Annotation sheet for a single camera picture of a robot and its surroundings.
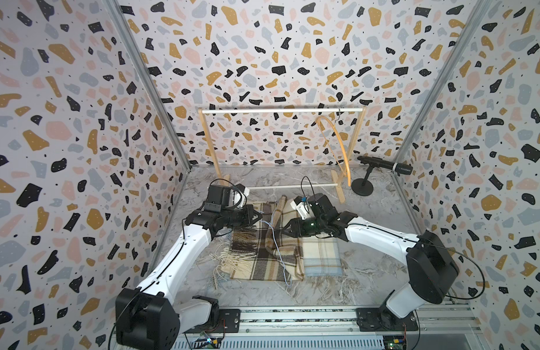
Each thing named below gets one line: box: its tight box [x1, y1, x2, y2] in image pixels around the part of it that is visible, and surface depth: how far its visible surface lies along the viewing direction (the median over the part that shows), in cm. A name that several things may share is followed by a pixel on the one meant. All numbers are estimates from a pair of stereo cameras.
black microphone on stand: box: [351, 156, 414, 197], surface depth 99 cm
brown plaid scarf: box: [211, 195, 307, 289], surface depth 85 cm
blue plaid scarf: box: [302, 236, 343, 278], surface depth 89 cm
